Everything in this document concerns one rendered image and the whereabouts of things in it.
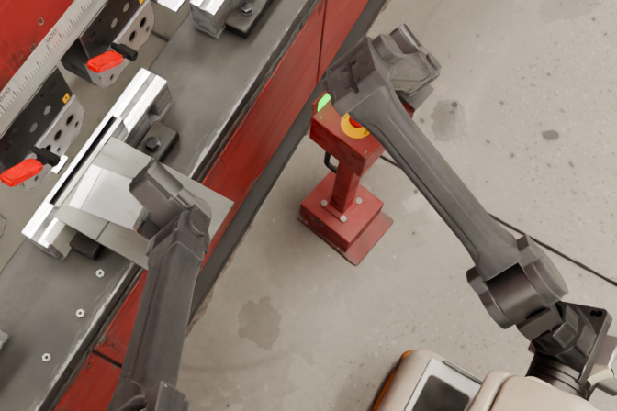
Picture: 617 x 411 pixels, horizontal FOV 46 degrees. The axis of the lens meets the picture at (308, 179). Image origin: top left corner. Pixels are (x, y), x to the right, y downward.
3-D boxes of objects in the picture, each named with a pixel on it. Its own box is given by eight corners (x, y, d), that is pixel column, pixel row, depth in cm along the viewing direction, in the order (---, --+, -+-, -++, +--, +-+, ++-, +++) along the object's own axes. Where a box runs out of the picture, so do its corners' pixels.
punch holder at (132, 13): (106, 94, 116) (81, 38, 101) (62, 71, 118) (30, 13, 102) (157, 25, 121) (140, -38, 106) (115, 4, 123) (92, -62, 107)
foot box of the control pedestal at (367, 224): (355, 267, 229) (360, 257, 217) (296, 217, 234) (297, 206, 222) (394, 221, 234) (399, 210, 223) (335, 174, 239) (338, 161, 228)
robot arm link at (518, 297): (535, 346, 101) (568, 327, 99) (495, 309, 97) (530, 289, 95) (517, 300, 109) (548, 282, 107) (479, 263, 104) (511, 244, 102)
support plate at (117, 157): (181, 289, 124) (180, 288, 123) (55, 217, 128) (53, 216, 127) (234, 204, 130) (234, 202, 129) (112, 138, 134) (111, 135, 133)
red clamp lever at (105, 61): (102, 66, 102) (139, 49, 110) (78, 53, 102) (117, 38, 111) (99, 77, 103) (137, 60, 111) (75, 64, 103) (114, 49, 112)
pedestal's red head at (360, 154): (360, 178, 168) (369, 148, 152) (308, 138, 172) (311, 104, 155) (411, 120, 174) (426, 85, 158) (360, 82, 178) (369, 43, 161)
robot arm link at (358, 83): (304, 92, 93) (364, 43, 90) (322, 71, 106) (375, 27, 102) (510, 340, 100) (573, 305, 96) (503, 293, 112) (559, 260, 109)
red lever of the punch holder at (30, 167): (16, 181, 95) (61, 154, 104) (-10, 167, 96) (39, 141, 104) (14, 192, 96) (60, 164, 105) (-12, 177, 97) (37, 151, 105)
